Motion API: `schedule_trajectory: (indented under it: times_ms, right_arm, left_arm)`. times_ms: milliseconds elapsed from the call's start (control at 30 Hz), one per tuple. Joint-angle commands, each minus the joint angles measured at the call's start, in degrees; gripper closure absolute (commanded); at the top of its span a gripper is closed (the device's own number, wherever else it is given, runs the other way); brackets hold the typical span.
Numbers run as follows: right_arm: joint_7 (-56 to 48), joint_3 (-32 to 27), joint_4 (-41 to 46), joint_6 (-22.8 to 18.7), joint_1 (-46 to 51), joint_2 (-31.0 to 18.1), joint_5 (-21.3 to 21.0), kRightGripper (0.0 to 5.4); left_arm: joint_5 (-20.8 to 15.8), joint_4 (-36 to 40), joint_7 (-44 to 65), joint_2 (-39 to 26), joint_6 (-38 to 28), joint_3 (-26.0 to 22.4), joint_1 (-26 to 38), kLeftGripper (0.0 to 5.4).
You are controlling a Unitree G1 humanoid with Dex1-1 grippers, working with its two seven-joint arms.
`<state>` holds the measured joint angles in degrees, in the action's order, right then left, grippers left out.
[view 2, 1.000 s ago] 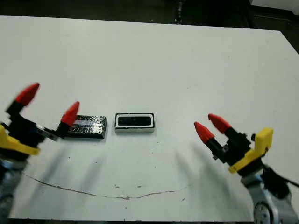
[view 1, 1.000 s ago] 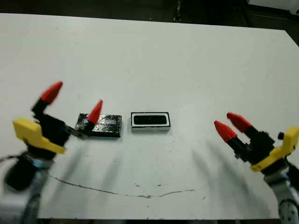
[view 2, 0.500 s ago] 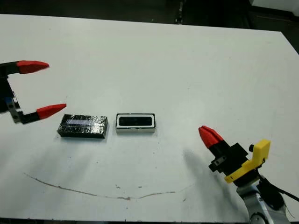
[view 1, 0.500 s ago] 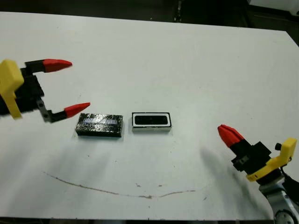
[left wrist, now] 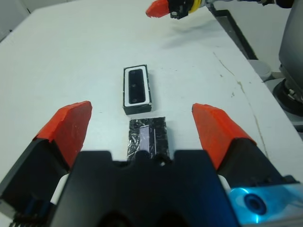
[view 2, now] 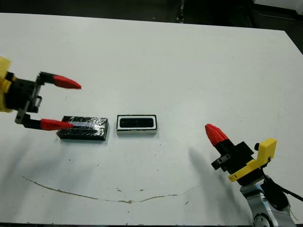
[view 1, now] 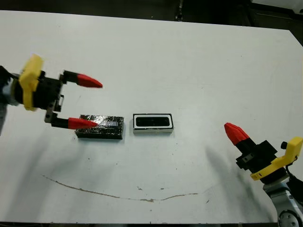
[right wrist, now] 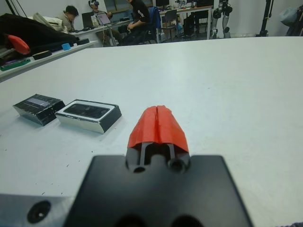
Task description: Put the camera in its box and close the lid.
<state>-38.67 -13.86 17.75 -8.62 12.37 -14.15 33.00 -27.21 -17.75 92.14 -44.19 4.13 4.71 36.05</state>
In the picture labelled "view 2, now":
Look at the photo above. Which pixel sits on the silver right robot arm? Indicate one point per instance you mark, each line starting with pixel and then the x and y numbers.
pixel 260 203

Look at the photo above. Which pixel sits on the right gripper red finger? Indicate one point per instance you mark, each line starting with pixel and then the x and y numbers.
pixel 214 139
pixel 223 137

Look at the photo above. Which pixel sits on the black camera box lid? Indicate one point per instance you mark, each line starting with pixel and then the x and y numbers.
pixel 94 128

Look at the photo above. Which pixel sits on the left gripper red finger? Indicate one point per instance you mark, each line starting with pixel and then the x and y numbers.
pixel 55 124
pixel 66 82

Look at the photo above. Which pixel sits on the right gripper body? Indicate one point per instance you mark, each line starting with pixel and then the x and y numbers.
pixel 239 163

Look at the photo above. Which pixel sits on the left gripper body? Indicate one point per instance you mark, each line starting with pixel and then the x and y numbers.
pixel 21 94

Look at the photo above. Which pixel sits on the dark metal stand base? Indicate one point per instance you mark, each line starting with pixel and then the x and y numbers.
pixel 181 14

